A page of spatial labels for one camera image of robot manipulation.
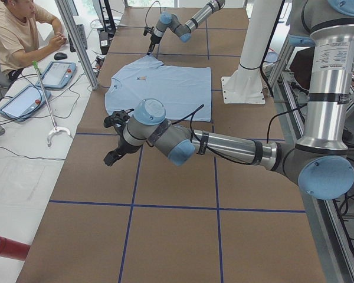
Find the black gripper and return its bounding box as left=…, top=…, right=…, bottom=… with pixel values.
left=143, top=27, right=162, bottom=54
left=103, top=109, right=136, bottom=166

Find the light blue t-shirt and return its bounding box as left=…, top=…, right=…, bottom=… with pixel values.
left=104, top=55, right=212, bottom=122

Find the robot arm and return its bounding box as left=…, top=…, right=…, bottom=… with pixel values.
left=103, top=1, right=354, bottom=200
left=143, top=0, right=225, bottom=55

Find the black power adapter box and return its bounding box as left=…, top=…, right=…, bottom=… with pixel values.
left=99, top=31, right=110, bottom=55

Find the white reacher grabber tool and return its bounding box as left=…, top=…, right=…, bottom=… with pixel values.
left=32, top=61, right=73, bottom=147

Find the far teach pendant tablet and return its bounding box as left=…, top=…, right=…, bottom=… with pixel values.
left=41, top=61, right=77, bottom=90

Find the teach pendant tablet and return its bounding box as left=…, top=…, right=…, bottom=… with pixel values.
left=0, top=85, right=51, bottom=121
left=41, top=61, right=77, bottom=90

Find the black keyboard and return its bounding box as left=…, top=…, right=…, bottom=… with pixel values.
left=68, top=24, right=88, bottom=52

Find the black computer mouse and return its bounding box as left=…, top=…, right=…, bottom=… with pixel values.
left=54, top=52, right=68, bottom=61

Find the near teach pendant tablet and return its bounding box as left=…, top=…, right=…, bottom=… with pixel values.
left=0, top=85, right=51, bottom=121

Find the seated person beige shirt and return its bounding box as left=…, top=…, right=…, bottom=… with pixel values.
left=0, top=1, right=67, bottom=81

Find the red cylinder tube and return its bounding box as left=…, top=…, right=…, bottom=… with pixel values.
left=0, top=236, right=31, bottom=261

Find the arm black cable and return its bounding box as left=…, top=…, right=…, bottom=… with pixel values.
left=172, top=104, right=310, bottom=166
left=143, top=0, right=163, bottom=30

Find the aluminium frame post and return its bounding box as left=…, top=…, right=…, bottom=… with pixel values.
left=55, top=0, right=99, bottom=90

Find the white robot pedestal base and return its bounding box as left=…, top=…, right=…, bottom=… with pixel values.
left=221, top=0, right=284, bottom=104

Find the aluminium frame rack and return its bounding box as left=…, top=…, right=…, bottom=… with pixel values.
left=268, top=43, right=354, bottom=282

